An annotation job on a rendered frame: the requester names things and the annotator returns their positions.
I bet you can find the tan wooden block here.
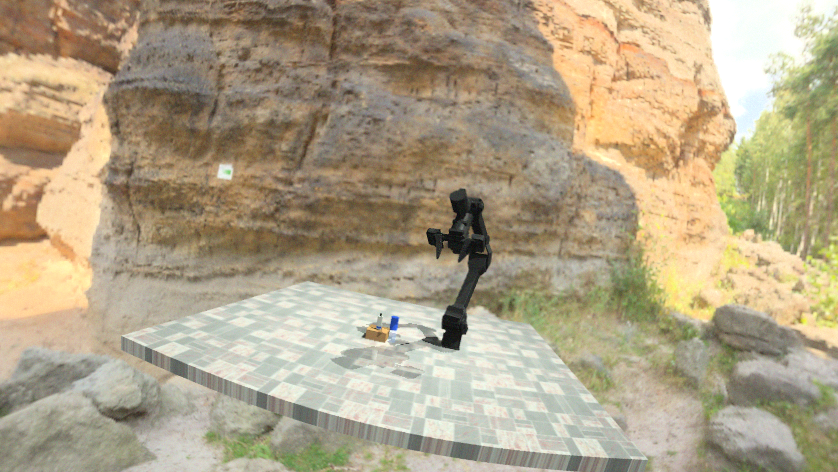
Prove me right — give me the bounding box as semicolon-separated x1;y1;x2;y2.
365;324;390;343

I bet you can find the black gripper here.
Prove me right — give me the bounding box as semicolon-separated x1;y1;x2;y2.
426;218;485;263

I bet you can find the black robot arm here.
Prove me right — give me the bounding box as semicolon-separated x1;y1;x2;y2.
441;189;492;351

